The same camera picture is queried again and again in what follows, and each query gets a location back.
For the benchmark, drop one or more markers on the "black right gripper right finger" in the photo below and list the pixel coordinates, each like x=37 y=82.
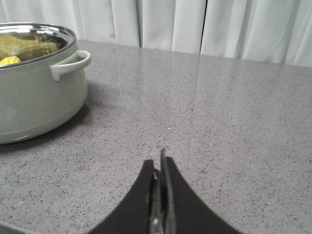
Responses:
x=186 y=213

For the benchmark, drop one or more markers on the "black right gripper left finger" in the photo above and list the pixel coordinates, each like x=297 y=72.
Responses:
x=132 y=214

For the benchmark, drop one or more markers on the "yellow corn cob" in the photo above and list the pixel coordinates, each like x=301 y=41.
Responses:
x=10 y=60

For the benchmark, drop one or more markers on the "pale green electric pot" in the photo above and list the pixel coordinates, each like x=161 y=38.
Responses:
x=47 y=86

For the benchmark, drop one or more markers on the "white curtain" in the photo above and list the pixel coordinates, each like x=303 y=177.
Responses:
x=278 y=31

